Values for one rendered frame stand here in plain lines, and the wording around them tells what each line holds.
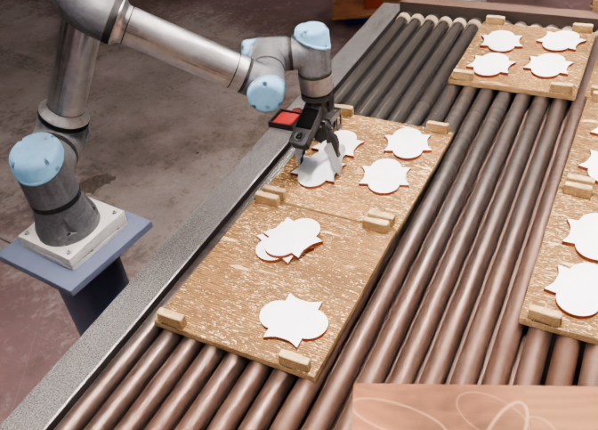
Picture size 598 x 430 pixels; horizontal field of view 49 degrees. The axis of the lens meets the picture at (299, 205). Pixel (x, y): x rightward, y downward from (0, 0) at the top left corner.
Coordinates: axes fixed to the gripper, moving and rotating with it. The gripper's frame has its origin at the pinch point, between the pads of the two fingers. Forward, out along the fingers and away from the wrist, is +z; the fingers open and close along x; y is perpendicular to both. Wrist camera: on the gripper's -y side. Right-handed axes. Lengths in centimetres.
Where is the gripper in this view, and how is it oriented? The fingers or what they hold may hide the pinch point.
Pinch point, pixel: (318, 168)
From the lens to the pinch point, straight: 160.0
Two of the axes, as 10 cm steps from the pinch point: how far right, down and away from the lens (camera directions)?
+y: 4.6, -5.6, 6.9
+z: 0.8, 8.0, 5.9
